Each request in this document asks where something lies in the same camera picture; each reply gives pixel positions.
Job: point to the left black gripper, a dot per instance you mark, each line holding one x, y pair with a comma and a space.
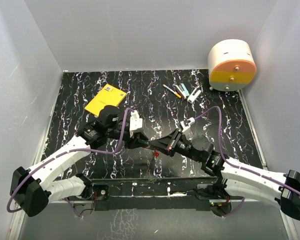
136, 139

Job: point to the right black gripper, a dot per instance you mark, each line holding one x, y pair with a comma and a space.
168, 143

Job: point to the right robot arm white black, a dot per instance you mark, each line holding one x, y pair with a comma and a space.
238, 179

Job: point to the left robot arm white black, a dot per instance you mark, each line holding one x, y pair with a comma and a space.
92, 138

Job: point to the yellow white pen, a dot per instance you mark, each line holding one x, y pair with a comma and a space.
172, 91

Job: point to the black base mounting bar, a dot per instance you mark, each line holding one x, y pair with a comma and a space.
199, 193

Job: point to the white clip tool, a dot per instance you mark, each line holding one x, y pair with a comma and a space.
194, 95

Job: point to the yellow notebook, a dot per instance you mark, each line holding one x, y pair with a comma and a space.
107, 96

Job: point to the light blue marker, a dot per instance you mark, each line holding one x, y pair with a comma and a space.
181, 90

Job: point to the round pastel drawer cabinet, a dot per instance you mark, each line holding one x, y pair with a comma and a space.
231, 66

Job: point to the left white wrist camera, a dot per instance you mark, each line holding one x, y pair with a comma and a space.
136, 124

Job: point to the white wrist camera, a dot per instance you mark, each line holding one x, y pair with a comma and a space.
136, 124
185, 125

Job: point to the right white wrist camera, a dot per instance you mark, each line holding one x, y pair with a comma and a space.
185, 125

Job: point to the aluminium frame rail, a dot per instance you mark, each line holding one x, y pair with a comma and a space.
32, 199

